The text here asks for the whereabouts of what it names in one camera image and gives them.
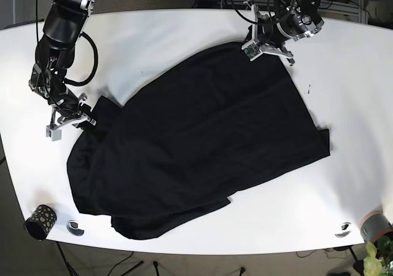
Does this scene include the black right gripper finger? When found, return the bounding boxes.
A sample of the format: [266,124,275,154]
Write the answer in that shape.
[81,103,91,116]

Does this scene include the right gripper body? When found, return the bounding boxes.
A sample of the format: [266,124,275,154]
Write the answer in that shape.
[49,92,96,128]

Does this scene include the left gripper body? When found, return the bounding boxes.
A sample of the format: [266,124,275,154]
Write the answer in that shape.
[243,4,295,66]

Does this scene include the black T-shirt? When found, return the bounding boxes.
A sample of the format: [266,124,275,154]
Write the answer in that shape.
[67,42,330,240]

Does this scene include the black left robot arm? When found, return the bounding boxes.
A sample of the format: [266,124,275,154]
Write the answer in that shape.
[241,0,324,65]

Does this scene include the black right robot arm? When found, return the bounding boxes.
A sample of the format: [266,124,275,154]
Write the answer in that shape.
[29,0,98,127]

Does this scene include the left silver table grommet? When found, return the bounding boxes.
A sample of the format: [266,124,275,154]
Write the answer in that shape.
[66,220,85,237]

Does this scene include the silver table grommet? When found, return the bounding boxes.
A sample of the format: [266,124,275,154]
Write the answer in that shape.
[334,222,352,239]
[66,220,85,237]

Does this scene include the black gold spotted cup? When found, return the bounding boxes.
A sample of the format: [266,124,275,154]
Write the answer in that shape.
[23,205,57,241]

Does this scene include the right silver table grommet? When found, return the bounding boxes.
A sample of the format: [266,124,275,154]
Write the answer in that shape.
[334,222,352,239]

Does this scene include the grey plant pot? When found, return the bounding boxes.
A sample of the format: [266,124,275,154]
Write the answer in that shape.
[359,211,392,243]

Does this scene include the green plant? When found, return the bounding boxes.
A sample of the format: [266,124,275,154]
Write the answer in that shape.
[363,235,393,276]

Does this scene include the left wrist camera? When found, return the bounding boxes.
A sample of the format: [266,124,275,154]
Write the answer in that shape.
[241,42,263,61]

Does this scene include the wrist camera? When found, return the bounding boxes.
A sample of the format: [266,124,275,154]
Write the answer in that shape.
[45,125,62,141]
[241,42,263,61]

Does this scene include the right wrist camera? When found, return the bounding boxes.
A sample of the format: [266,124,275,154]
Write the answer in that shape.
[45,125,62,141]

